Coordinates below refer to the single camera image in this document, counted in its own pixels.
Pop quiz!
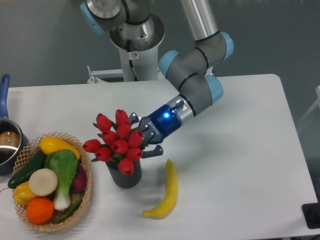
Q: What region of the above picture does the white frame at right edge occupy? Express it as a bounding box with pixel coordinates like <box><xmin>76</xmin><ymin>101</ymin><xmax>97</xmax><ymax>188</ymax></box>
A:
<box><xmin>296</xmin><ymin>85</ymin><xmax>320</xmax><ymax>134</ymax></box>

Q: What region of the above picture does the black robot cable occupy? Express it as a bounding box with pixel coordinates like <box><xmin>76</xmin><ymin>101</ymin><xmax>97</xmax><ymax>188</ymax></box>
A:
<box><xmin>126</xmin><ymin>38</ymin><xmax>139</xmax><ymax>82</ymax></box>

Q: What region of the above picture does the purple sweet potato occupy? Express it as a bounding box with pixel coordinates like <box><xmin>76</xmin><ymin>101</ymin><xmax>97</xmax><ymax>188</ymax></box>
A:
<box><xmin>72</xmin><ymin>164</ymin><xmax>87</xmax><ymax>192</ymax></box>

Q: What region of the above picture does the green cucumber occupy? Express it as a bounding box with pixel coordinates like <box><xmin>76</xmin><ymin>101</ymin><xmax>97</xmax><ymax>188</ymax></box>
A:
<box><xmin>7</xmin><ymin>150</ymin><xmax>47</xmax><ymax>189</ymax></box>

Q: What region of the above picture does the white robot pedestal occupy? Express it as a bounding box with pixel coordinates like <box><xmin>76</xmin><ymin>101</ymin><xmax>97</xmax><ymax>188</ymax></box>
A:
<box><xmin>87</xmin><ymin>46</ymin><xmax>162</xmax><ymax>84</ymax></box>

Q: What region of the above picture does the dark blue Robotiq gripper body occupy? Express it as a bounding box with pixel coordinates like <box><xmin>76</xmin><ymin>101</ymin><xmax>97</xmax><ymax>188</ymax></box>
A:
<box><xmin>139</xmin><ymin>94</ymin><xmax>195</xmax><ymax>145</ymax></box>

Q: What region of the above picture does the orange fruit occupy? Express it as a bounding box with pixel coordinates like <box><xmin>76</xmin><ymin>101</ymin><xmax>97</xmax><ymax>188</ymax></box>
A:
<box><xmin>26</xmin><ymin>197</ymin><xmax>55</xmax><ymax>224</ymax></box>

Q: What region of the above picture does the green bean pod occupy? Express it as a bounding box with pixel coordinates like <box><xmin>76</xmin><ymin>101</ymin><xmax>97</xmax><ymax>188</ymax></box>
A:
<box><xmin>53</xmin><ymin>198</ymin><xmax>83</xmax><ymax>224</ymax></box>

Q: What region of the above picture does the yellow bell pepper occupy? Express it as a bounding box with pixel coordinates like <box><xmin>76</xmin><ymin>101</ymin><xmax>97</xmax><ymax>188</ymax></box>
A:
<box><xmin>12</xmin><ymin>181</ymin><xmax>37</xmax><ymax>206</ymax></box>

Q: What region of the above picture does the woven wicker basket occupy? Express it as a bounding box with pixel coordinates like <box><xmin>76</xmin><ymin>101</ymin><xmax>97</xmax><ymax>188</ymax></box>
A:
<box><xmin>13</xmin><ymin>132</ymin><xmax>92</xmax><ymax>232</ymax></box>

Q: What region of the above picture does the blue handled saucepan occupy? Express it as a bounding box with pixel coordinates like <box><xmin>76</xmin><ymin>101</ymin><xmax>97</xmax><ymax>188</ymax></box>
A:
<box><xmin>0</xmin><ymin>74</ymin><xmax>29</xmax><ymax>176</ymax></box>

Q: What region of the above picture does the red tulip bouquet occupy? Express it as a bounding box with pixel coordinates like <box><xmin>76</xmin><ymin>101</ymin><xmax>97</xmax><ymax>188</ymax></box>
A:
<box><xmin>82</xmin><ymin>109</ymin><xmax>148</xmax><ymax>175</ymax></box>

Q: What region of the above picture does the yellow banana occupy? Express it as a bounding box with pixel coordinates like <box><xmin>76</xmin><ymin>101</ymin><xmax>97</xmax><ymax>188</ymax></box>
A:
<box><xmin>141</xmin><ymin>159</ymin><xmax>179</xmax><ymax>220</ymax></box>

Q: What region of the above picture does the black device at table edge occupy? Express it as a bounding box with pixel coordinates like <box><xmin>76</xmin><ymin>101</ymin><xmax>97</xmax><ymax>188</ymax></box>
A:
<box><xmin>301</xmin><ymin>202</ymin><xmax>320</xmax><ymax>229</ymax></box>

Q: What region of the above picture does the green bok choy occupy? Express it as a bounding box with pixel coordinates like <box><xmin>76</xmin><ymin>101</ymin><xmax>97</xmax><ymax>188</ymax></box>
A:
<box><xmin>44</xmin><ymin>149</ymin><xmax>78</xmax><ymax>211</ymax></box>

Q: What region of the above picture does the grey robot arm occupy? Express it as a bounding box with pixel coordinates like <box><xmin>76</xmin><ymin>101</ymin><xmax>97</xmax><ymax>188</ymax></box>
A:
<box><xmin>80</xmin><ymin>0</ymin><xmax>234</xmax><ymax>158</ymax></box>

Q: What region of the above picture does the yellow squash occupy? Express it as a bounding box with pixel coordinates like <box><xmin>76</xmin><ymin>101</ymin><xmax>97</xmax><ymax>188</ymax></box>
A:
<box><xmin>39</xmin><ymin>136</ymin><xmax>81</xmax><ymax>160</ymax></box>

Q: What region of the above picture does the dark grey ribbed vase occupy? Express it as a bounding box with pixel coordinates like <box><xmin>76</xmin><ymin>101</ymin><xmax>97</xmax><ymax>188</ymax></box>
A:
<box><xmin>105</xmin><ymin>160</ymin><xmax>142</xmax><ymax>189</ymax></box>

